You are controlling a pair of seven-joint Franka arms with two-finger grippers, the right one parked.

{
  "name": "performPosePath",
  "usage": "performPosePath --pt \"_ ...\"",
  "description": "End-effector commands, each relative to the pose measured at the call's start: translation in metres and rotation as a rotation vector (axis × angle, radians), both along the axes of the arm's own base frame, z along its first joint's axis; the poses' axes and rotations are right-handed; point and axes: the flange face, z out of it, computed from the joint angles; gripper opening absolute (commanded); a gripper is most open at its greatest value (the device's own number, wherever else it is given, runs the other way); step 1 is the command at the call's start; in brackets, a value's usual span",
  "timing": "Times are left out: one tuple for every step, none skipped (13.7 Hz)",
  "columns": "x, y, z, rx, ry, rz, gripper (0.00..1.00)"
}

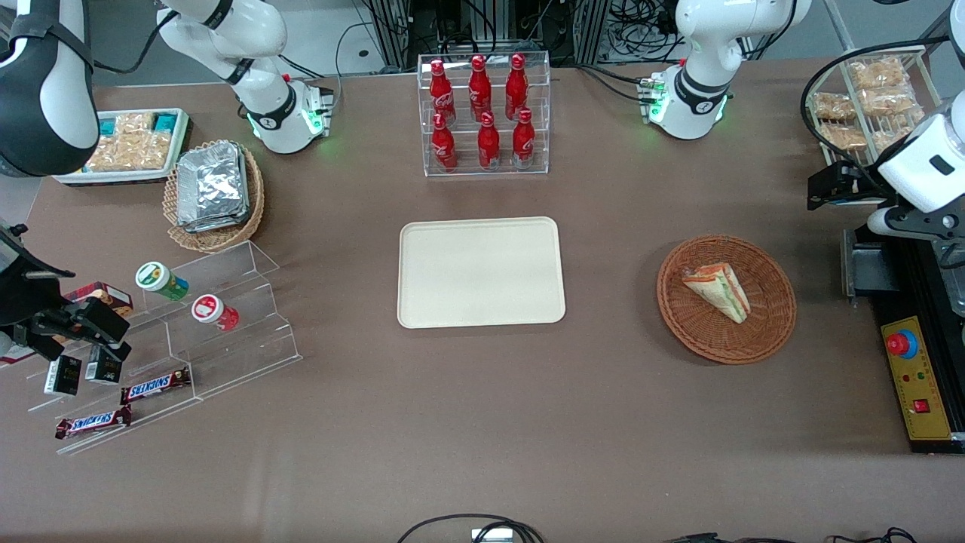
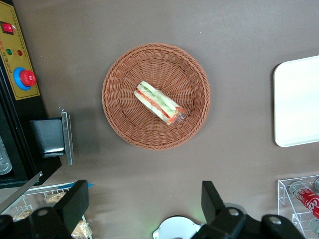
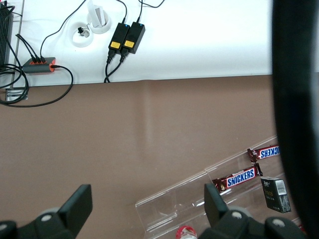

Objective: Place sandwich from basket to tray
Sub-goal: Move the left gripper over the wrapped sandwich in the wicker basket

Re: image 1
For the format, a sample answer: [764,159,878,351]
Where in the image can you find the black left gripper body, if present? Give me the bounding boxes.
[807,161,896,211]

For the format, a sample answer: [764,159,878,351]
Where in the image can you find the triangular sandwich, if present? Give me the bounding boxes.
[683,262,752,325]

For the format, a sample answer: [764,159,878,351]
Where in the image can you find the white snack tray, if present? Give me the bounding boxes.
[51,108,191,186]

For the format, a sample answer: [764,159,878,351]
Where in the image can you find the oval tan wicker basket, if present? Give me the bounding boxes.
[164,139,266,253]

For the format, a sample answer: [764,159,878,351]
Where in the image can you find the round brown wicker basket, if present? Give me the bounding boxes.
[657,235,798,366]

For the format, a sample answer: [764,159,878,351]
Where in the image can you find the cream plastic tray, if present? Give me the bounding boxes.
[397,216,567,330]

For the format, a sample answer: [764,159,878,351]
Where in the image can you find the small black box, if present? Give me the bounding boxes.
[43,354,83,397]
[84,348,124,386]

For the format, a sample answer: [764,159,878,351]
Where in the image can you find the red brown snack box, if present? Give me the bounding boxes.
[63,282,134,318]

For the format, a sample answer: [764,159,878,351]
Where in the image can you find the bagged pastry snack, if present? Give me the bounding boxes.
[855,86,918,116]
[813,92,857,122]
[847,57,910,91]
[818,122,869,151]
[870,113,924,150]

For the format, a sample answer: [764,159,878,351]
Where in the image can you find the Snickers bar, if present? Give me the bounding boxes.
[120,367,191,406]
[54,405,133,440]

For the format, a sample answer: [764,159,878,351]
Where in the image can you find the green cup with white lid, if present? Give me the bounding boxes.
[135,261,190,302]

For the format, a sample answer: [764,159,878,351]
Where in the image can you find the grey metal block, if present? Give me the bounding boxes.
[841,228,902,303]

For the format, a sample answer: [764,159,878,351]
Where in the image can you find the red cup with white lid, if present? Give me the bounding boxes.
[191,294,240,333]

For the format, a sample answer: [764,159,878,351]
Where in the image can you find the clear acrylic stepped shelf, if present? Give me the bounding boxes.
[25,241,304,458]

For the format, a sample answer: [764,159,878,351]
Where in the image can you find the clear plastic container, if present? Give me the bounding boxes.
[939,240,965,318]

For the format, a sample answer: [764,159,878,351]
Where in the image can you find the red emergency stop button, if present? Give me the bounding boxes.
[885,329,920,360]

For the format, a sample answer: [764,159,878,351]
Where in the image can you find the stack of foil containers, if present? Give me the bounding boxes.
[176,141,251,234]

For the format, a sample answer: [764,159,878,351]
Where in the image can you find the black control box yellow panel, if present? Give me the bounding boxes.
[856,223,965,455]

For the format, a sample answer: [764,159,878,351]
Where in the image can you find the red cola bottle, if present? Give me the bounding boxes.
[504,53,529,121]
[430,113,458,173]
[477,112,501,171]
[468,54,493,122]
[429,59,456,126]
[512,108,537,169]

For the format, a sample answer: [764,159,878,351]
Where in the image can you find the clear acrylic bottle rack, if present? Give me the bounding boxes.
[418,51,551,178]

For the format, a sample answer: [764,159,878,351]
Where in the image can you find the white wire rack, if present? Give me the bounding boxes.
[810,44,948,173]

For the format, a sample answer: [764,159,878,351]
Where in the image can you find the black table cable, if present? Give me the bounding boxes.
[577,63,654,103]

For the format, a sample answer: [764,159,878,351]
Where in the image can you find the black cable loop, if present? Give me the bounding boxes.
[397,514,545,543]

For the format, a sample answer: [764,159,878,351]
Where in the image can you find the thin black cable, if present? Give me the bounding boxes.
[662,527,919,543]

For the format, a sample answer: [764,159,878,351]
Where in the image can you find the aluminium frame with cables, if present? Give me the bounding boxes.
[360,0,683,69]

